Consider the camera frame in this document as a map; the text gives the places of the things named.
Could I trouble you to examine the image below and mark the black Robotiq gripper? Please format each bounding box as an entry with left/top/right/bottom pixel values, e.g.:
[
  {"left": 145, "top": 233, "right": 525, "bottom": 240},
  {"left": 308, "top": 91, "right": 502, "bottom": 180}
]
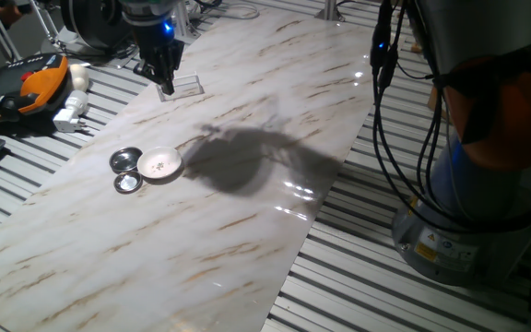
[{"left": 131, "top": 23, "right": 186, "bottom": 96}]

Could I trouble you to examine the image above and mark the white floral ceramic plate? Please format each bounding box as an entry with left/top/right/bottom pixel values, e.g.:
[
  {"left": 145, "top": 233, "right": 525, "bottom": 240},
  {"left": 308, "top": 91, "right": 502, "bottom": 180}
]
[{"left": 136, "top": 146, "right": 183, "bottom": 181}]

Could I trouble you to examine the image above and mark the person's hand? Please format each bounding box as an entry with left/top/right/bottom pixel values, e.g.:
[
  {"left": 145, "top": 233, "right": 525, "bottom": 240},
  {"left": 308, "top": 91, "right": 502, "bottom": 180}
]
[{"left": 0, "top": 3, "right": 23, "bottom": 27}]

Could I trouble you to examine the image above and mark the cream egg-shaped object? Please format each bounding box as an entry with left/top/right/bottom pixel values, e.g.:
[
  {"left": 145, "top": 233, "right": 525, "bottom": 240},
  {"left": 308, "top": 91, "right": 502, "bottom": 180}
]
[{"left": 68, "top": 63, "right": 90, "bottom": 93}]

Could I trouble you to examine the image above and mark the large steel bowl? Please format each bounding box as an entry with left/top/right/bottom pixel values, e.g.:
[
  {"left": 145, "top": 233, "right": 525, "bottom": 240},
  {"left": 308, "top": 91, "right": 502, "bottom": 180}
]
[{"left": 109, "top": 146, "right": 144, "bottom": 174}]

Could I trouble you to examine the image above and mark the white power adapter plug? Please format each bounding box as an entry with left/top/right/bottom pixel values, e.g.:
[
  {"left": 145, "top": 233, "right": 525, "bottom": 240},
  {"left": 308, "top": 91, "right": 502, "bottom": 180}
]
[{"left": 52, "top": 89, "right": 90, "bottom": 134}]

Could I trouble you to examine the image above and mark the small steel bowl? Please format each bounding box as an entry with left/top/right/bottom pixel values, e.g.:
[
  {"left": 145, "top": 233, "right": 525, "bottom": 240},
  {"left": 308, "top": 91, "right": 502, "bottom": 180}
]
[{"left": 112, "top": 171, "right": 144, "bottom": 195}]

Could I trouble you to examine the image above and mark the orange black teach pendant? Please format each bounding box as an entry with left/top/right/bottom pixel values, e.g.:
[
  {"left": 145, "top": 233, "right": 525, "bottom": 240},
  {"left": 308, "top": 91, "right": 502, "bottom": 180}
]
[{"left": 0, "top": 53, "right": 71, "bottom": 125}]

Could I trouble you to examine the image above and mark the marble pattern table mat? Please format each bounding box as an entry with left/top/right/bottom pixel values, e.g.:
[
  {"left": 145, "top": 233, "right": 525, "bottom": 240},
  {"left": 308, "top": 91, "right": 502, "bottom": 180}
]
[{"left": 0, "top": 6, "right": 403, "bottom": 332}]

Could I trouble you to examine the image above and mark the aluminium frame post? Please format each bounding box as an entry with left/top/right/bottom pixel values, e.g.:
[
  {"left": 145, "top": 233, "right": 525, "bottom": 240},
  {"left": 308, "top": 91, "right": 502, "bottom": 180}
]
[{"left": 314, "top": 0, "right": 346, "bottom": 22}]

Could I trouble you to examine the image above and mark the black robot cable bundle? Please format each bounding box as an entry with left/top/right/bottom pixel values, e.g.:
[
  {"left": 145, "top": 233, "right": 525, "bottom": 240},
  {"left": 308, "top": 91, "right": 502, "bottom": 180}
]
[{"left": 194, "top": 0, "right": 460, "bottom": 231}]

